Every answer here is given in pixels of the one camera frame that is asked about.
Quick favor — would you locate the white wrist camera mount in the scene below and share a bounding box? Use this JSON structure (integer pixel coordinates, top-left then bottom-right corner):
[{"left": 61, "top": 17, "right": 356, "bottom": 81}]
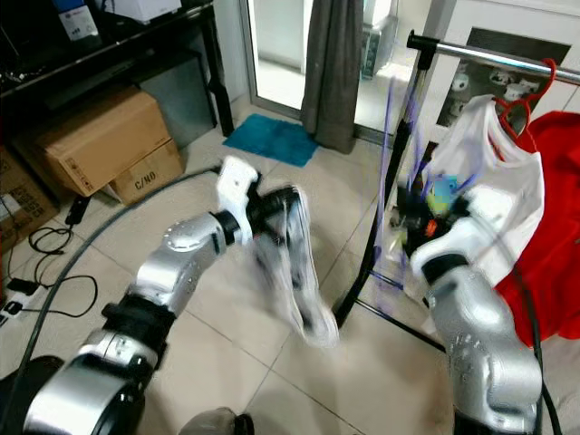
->
[
  {"left": 216, "top": 156, "right": 259, "bottom": 246},
  {"left": 411, "top": 195, "right": 513, "bottom": 273}
]

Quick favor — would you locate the teal floor mat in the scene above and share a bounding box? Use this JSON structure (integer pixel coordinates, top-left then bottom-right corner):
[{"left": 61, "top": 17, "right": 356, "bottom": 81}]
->
[{"left": 222, "top": 113, "right": 314, "bottom": 167}]

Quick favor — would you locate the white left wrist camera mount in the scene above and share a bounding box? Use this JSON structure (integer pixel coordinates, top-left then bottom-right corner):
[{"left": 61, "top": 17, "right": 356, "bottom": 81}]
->
[{"left": 216, "top": 156, "right": 259, "bottom": 246}]

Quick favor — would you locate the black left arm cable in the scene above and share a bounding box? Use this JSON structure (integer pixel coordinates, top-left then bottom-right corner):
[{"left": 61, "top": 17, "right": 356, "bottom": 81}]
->
[{"left": 9, "top": 168, "right": 223, "bottom": 404}]

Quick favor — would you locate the white glass door cabinet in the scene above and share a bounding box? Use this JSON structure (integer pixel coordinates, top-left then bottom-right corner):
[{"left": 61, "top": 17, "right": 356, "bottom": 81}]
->
[{"left": 421, "top": 0, "right": 580, "bottom": 128}]

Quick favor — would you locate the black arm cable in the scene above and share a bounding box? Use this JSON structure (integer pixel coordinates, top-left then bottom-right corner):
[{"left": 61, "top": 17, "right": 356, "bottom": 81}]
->
[
  {"left": 9, "top": 168, "right": 223, "bottom": 404},
  {"left": 503, "top": 263, "right": 565, "bottom": 435}
]

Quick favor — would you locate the black chrome clothes rack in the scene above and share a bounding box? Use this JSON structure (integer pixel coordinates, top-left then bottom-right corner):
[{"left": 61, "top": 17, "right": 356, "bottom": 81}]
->
[{"left": 331, "top": 30, "right": 580, "bottom": 354}]

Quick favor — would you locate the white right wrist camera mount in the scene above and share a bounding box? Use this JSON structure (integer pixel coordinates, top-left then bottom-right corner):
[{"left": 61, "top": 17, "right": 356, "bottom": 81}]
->
[{"left": 411, "top": 195, "right": 513, "bottom": 273}]

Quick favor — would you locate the black shelf desk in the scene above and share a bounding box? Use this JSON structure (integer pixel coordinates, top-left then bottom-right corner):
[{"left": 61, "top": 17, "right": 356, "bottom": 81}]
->
[{"left": 0, "top": 0, "right": 235, "bottom": 146}]

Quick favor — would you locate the black power adapter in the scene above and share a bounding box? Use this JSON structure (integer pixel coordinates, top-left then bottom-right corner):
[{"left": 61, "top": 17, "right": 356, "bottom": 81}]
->
[{"left": 65, "top": 195, "right": 92, "bottom": 227}]

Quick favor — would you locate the white cloth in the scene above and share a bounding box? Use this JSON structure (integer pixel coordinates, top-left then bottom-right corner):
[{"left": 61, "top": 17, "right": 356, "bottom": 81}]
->
[{"left": 249, "top": 190, "right": 341, "bottom": 350}]

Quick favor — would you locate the grey curtain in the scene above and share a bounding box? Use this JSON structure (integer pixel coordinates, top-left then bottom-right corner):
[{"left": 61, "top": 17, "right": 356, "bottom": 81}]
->
[{"left": 301, "top": 0, "right": 368, "bottom": 153}]

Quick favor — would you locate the red polo shirt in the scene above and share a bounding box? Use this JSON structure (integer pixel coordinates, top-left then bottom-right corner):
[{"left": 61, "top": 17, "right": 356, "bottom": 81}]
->
[{"left": 497, "top": 111, "right": 580, "bottom": 350}]

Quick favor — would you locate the large plain cardboard box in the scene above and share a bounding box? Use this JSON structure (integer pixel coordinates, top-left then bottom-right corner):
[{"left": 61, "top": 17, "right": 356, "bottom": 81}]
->
[{"left": 36, "top": 86, "right": 173, "bottom": 187}]

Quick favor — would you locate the plain white box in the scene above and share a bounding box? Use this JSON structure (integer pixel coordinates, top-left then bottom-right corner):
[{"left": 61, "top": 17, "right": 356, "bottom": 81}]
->
[{"left": 113, "top": 0, "right": 182, "bottom": 24}]

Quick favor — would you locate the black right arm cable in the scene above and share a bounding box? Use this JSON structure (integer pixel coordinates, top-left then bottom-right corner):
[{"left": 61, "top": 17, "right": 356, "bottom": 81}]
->
[{"left": 503, "top": 263, "right": 565, "bottom": 435}]

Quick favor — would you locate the grey box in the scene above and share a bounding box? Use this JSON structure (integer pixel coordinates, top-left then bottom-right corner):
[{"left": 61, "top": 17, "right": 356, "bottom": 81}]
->
[{"left": 136, "top": 54, "right": 218, "bottom": 141}]

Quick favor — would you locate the white power strip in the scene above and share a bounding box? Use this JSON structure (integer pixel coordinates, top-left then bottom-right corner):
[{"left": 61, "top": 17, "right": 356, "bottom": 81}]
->
[{"left": 0, "top": 276, "right": 46, "bottom": 318}]

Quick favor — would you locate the small printed cardboard box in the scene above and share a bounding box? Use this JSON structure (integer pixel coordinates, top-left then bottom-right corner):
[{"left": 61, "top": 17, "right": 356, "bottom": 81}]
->
[{"left": 109, "top": 140, "right": 185, "bottom": 207}]

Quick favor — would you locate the white blue labelled box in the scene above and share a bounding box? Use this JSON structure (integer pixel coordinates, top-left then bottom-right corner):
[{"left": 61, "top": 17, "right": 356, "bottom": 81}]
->
[{"left": 54, "top": 0, "right": 101, "bottom": 42}]

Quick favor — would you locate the grey left robot knee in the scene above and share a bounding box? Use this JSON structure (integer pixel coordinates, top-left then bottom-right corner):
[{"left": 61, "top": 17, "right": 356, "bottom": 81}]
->
[{"left": 181, "top": 408, "right": 255, "bottom": 435}]

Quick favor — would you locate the red hanger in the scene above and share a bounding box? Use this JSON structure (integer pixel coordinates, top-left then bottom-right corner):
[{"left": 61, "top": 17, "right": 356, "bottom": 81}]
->
[{"left": 494, "top": 59, "right": 560, "bottom": 137}]

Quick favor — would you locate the grey metal appliance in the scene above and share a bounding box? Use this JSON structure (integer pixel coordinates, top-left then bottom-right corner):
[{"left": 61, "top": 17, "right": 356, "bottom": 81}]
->
[{"left": 361, "top": 18, "right": 395, "bottom": 81}]

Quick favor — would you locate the glass sliding door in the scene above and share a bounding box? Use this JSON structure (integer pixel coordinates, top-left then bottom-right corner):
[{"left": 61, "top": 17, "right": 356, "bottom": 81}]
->
[{"left": 240, "top": 0, "right": 427, "bottom": 146}]

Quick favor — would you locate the labelled cardboard box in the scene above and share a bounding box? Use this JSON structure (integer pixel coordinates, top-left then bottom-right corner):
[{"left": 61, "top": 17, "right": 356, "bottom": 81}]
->
[{"left": 0, "top": 150, "right": 37, "bottom": 253}]

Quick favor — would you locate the black floor cable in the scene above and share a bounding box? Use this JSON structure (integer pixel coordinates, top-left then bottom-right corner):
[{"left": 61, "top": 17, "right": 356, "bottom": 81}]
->
[{"left": 29, "top": 222, "right": 101, "bottom": 318}]

